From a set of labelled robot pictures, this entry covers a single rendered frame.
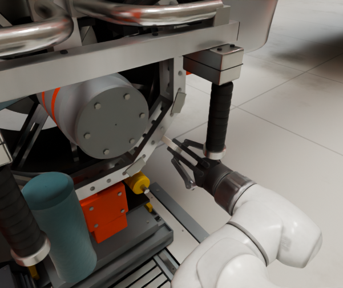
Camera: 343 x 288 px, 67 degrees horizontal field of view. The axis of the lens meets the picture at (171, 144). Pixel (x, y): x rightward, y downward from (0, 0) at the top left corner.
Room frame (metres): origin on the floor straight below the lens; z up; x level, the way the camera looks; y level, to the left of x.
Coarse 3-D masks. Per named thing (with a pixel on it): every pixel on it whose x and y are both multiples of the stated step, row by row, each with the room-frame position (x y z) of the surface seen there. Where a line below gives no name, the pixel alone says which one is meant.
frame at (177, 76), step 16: (160, 0) 0.58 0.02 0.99; (160, 64) 0.64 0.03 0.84; (176, 64) 0.60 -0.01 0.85; (160, 80) 0.64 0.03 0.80; (176, 80) 0.61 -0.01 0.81; (160, 96) 0.64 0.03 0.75; (176, 96) 0.60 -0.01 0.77; (160, 112) 0.63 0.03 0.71; (176, 112) 0.60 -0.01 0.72; (160, 128) 0.59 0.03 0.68; (144, 144) 0.54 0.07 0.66; (112, 160) 0.53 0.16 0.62; (128, 160) 0.53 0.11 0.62; (144, 160) 0.54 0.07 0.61; (16, 176) 0.40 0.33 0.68; (80, 176) 0.47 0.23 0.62; (96, 176) 0.47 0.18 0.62; (112, 176) 0.48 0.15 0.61; (128, 176) 0.51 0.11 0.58; (80, 192) 0.43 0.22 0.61; (96, 192) 0.45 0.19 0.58
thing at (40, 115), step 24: (120, 0) 0.72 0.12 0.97; (0, 24) 0.49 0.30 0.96; (120, 72) 0.79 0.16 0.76; (144, 72) 0.70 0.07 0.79; (144, 96) 0.67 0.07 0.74; (24, 144) 0.48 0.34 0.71; (48, 144) 0.60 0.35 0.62; (72, 144) 0.53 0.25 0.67; (24, 168) 0.46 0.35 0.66; (48, 168) 0.48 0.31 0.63; (72, 168) 0.50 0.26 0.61
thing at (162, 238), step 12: (156, 216) 0.70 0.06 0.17; (168, 228) 0.64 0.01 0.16; (144, 240) 0.60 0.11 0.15; (156, 240) 0.60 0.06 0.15; (168, 240) 0.61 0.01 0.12; (132, 252) 0.55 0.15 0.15; (144, 252) 0.54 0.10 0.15; (156, 252) 0.58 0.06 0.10; (36, 264) 0.50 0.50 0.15; (108, 264) 0.50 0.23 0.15; (120, 264) 0.50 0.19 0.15; (132, 264) 0.51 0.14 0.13; (36, 276) 0.44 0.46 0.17; (48, 276) 0.46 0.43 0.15; (96, 276) 0.46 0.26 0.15; (108, 276) 0.45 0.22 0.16; (120, 276) 0.48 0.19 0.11
